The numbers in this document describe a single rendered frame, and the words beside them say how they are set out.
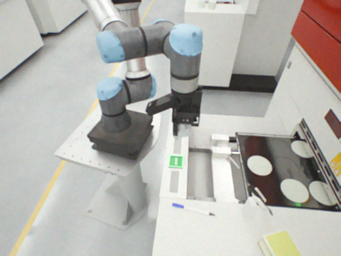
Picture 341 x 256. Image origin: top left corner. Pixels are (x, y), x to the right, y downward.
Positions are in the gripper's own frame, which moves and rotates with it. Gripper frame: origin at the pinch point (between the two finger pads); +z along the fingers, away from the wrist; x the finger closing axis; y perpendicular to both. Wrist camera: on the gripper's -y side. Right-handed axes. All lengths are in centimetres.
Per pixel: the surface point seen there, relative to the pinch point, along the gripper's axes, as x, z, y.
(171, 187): -10.7, 15.2, -0.2
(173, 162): -0.5, 14.3, -0.4
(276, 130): 36, 29, 53
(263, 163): 7.0, 20.8, 37.7
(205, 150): 17.2, 26.8, 14.0
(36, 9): 348, 59, -278
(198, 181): 0.6, 28.8, 10.9
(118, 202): 25, 109, -46
